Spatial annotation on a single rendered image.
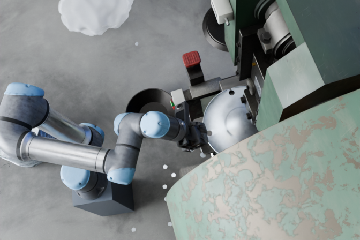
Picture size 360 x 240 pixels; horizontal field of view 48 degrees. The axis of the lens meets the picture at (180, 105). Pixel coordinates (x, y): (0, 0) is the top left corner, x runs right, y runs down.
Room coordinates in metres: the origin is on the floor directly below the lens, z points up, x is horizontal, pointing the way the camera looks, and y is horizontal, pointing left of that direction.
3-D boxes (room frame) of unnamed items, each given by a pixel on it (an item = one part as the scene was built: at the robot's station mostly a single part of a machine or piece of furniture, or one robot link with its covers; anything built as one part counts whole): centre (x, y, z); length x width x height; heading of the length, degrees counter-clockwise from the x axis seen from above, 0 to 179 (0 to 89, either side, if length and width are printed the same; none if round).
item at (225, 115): (0.43, -0.20, 0.78); 0.29 x 0.29 x 0.01
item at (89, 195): (0.48, 0.48, 0.50); 0.15 x 0.15 x 0.10
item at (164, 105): (0.88, 0.17, 0.04); 0.30 x 0.30 x 0.07
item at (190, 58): (0.76, -0.10, 0.72); 0.07 x 0.06 x 0.08; 89
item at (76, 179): (0.49, 0.48, 0.62); 0.13 x 0.12 x 0.14; 152
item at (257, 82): (0.43, -0.28, 1.04); 0.17 x 0.15 x 0.30; 89
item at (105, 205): (0.48, 0.48, 0.23); 0.18 x 0.18 x 0.45; 82
